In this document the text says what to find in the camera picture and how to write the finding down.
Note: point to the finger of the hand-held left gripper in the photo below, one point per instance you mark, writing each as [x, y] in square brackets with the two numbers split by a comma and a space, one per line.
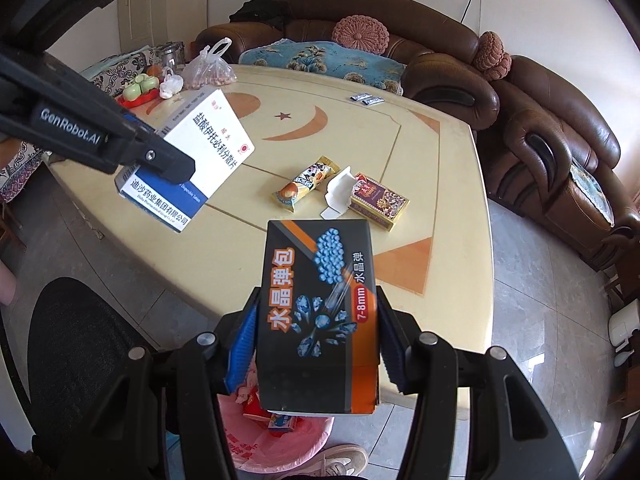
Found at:
[165, 160]

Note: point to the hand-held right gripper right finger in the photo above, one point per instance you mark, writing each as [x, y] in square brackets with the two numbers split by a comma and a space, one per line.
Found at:
[395, 360]

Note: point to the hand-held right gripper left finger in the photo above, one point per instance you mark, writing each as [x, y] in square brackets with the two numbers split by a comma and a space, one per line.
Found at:
[242, 347]

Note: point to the white medicine box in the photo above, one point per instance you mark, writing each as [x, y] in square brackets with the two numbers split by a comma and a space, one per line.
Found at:
[210, 135]

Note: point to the black orange box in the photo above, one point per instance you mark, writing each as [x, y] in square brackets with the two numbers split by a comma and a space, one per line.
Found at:
[310, 310]

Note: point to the blue medicine box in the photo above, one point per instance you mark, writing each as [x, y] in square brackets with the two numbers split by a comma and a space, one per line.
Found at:
[282, 422]

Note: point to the pink trash bin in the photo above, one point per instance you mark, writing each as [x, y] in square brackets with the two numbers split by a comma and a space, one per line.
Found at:
[295, 447]

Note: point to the red tray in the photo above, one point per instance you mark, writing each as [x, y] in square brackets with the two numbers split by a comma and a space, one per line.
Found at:
[135, 103]

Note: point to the small white plastic bag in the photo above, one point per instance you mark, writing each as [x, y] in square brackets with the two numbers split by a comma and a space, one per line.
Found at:
[170, 87]

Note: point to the green tea cup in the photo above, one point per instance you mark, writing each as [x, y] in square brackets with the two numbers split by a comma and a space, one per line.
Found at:
[150, 83]
[132, 91]

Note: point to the orange fruit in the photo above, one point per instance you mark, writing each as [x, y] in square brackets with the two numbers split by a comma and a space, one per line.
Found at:
[154, 69]

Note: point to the plastic bag of peanuts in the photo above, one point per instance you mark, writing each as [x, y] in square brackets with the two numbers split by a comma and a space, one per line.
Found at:
[210, 72]

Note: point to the glass jar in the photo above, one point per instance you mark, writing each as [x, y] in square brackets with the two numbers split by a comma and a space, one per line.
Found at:
[170, 55]

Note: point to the white sneaker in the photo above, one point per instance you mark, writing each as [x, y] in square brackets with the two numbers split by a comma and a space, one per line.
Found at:
[330, 460]

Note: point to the yellow snack wrapper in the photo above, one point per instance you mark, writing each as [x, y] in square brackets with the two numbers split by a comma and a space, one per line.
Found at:
[305, 182]

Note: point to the dark red cigarette box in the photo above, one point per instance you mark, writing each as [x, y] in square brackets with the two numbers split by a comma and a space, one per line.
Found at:
[380, 202]

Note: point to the pink round object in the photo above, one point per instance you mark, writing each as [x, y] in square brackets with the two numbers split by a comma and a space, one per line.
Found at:
[6, 285]

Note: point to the white folded cardboard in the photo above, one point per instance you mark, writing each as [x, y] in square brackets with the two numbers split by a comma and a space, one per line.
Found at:
[340, 192]

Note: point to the black clothing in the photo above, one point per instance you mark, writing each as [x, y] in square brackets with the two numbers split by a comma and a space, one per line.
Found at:
[260, 10]

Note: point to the blue floral sofa cloth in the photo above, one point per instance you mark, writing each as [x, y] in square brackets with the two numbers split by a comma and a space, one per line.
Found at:
[320, 60]

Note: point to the small silver sachet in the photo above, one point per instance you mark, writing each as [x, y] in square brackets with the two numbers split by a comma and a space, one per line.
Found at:
[359, 97]
[374, 101]

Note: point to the flat pink round cushion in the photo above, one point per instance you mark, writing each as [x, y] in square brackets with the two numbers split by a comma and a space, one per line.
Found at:
[361, 35]

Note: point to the white appliance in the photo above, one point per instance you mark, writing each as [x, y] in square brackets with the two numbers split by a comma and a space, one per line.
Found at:
[625, 325]

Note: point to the blue armchair seat cloth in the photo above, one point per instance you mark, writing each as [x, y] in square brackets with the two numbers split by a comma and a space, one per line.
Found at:
[592, 190]

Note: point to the long brown leather sofa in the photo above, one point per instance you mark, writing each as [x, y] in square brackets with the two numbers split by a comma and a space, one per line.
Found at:
[400, 25]

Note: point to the brown leather armchair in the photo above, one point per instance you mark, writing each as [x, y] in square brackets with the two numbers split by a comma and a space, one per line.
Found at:
[560, 110]

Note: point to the ball-shaped pink cushion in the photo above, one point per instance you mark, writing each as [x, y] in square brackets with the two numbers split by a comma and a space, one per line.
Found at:
[492, 57]

